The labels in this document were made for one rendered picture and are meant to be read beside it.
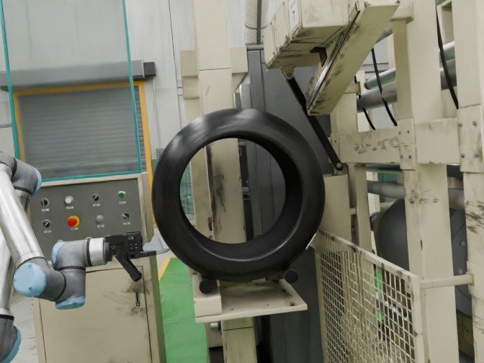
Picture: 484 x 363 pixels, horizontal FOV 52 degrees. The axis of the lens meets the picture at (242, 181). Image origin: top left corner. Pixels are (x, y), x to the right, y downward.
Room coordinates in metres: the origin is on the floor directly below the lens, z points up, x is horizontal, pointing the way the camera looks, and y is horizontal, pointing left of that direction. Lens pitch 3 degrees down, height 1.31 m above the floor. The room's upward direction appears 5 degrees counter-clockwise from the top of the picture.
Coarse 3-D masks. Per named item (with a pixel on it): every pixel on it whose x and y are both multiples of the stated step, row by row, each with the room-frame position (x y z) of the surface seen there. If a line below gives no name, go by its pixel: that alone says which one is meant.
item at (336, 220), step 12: (324, 180) 1.91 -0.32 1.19; (336, 180) 1.91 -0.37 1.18; (336, 192) 1.91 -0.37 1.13; (348, 192) 1.92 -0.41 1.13; (336, 204) 1.91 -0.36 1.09; (348, 204) 1.92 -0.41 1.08; (324, 216) 1.91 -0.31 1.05; (336, 216) 1.91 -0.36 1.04; (348, 216) 1.92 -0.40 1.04; (324, 228) 1.91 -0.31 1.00; (336, 228) 1.91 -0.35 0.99; (348, 228) 1.92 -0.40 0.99; (324, 240) 1.91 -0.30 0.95; (348, 240) 1.92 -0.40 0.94; (324, 252) 1.91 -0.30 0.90
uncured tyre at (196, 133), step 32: (192, 128) 1.56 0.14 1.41; (224, 128) 1.55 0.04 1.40; (256, 128) 1.56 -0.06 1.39; (288, 128) 1.60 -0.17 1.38; (160, 160) 1.57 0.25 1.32; (288, 160) 1.85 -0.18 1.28; (160, 192) 1.54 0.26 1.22; (288, 192) 1.85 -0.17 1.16; (320, 192) 1.60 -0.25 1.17; (160, 224) 1.56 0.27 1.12; (288, 224) 1.84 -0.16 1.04; (192, 256) 1.54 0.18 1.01; (224, 256) 1.56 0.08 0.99; (256, 256) 1.57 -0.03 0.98; (288, 256) 1.57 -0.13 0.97
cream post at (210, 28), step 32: (192, 0) 1.93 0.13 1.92; (224, 0) 1.95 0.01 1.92; (224, 32) 1.94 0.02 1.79; (224, 64) 1.94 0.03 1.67; (224, 96) 1.94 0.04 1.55; (224, 160) 1.94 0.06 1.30; (224, 192) 1.94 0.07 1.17; (224, 224) 1.93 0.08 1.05; (224, 320) 1.93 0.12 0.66; (224, 352) 1.96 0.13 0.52
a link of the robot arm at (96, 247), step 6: (96, 240) 1.61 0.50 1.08; (102, 240) 1.60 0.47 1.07; (90, 246) 1.58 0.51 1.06; (96, 246) 1.58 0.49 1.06; (102, 246) 1.59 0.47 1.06; (90, 252) 1.58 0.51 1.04; (96, 252) 1.58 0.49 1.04; (102, 252) 1.58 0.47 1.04; (90, 258) 1.58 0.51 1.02; (96, 258) 1.58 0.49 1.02; (102, 258) 1.58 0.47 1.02; (96, 264) 1.59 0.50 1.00; (102, 264) 1.60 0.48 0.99
